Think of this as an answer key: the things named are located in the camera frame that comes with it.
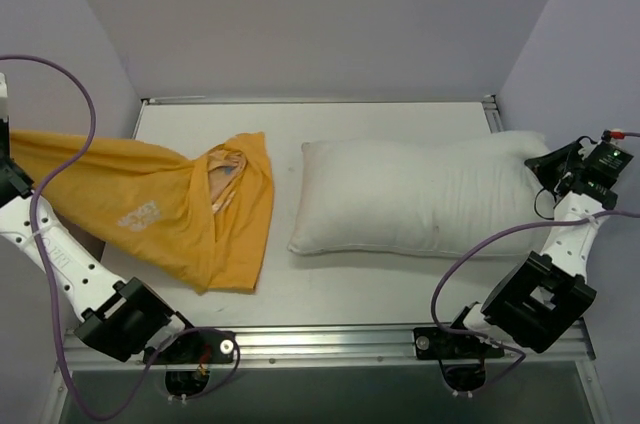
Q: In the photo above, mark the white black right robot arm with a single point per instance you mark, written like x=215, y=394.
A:
x=536, y=302

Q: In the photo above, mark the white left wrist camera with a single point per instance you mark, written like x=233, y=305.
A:
x=4, y=114

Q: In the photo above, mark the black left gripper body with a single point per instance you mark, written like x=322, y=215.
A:
x=8, y=176

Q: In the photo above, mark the aluminium front rail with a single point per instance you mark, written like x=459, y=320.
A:
x=313, y=346

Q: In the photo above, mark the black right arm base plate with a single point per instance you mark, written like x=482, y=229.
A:
x=431, y=343

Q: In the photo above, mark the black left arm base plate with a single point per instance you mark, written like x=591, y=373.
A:
x=193, y=346

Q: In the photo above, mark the white pillow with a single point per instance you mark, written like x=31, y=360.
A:
x=419, y=200

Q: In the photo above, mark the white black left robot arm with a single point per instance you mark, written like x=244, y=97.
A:
x=117, y=318

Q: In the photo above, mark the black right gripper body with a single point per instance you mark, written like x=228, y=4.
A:
x=550, y=167

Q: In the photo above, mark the orange pillowcase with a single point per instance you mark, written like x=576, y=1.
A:
x=204, y=221

